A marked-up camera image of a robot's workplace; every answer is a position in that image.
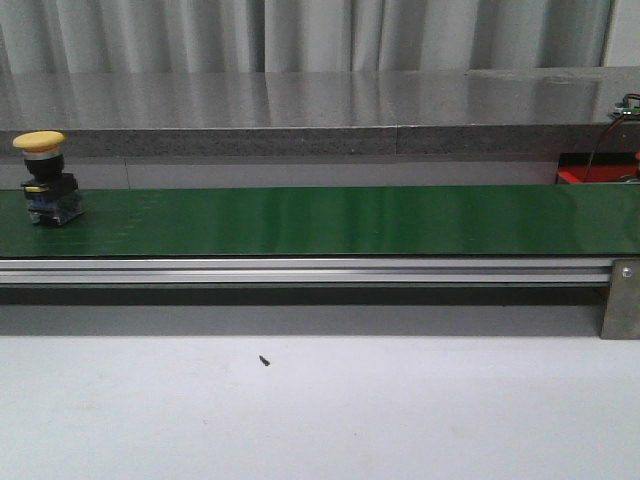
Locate yellow mushroom push button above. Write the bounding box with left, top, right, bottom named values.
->
left=12, top=130, right=84, bottom=226

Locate green conveyor belt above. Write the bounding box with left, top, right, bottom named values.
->
left=1, top=184, right=639, bottom=258

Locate grey stone shelf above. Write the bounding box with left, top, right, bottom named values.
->
left=1, top=67, right=639, bottom=157

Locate red plastic tray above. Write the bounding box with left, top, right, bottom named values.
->
left=556, top=153, right=636, bottom=184

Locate small green circuit board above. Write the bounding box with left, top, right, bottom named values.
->
left=609, top=93, right=640, bottom=120

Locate white pleated curtain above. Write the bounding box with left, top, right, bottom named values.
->
left=1, top=1, right=613, bottom=74

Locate aluminium conveyor side rail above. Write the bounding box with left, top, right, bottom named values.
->
left=1, top=257, right=614, bottom=286

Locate metal conveyor end bracket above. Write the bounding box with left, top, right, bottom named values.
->
left=600, top=259, right=640, bottom=340

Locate red and black wire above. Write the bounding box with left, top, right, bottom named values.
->
left=579, top=92, right=640, bottom=186

